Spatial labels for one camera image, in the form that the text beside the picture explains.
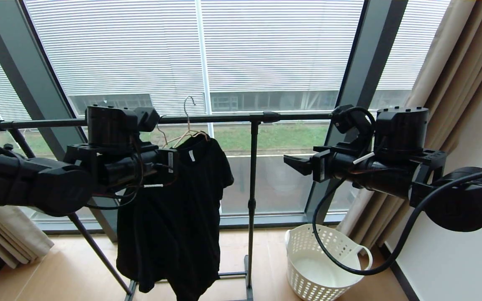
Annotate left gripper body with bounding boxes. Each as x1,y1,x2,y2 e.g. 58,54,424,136
99,148,179,189

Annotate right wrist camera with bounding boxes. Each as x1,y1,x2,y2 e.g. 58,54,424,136
331,105,376,145

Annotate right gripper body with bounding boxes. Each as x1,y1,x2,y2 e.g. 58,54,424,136
311,144,412,197

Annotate white laundry basket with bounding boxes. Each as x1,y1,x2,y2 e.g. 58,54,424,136
285,224,373,301

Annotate window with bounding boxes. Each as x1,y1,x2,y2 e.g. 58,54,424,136
0,0,451,232

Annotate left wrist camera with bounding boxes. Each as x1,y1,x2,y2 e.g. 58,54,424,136
134,107,161,133

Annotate black garment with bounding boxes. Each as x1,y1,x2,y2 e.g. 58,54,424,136
153,134,235,301

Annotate black shorts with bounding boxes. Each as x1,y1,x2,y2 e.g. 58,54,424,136
116,186,170,293

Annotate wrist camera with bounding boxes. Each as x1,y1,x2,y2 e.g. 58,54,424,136
134,107,161,133
331,105,376,145

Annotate black clothes rack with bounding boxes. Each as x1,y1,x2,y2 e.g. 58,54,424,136
0,112,334,301

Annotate pink clothes hanger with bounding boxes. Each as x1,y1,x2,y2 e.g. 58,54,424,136
156,123,171,148
166,96,210,147

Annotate beige curtain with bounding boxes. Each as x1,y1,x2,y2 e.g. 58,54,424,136
336,0,482,251
0,203,55,269

